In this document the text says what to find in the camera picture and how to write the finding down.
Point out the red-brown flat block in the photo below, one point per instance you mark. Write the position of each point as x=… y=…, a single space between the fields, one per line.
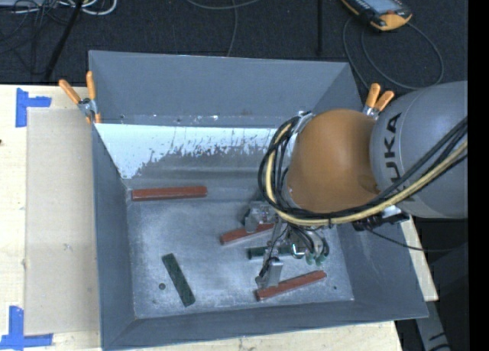
x=235 y=236
x=298 y=281
x=168 y=193

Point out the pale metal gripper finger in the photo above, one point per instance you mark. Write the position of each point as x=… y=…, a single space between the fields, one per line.
x=260 y=217
x=271 y=275

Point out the dark green flat block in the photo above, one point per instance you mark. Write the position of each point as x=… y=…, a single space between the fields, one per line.
x=256 y=253
x=179 y=280

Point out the pale wood flat board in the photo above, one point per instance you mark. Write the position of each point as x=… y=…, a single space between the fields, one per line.
x=57 y=227

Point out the grey metal bin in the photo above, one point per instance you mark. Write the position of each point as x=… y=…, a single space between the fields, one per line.
x=198 y=234

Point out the black cylinder on white bracket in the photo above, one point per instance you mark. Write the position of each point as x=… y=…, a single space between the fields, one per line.
x=376 y=219

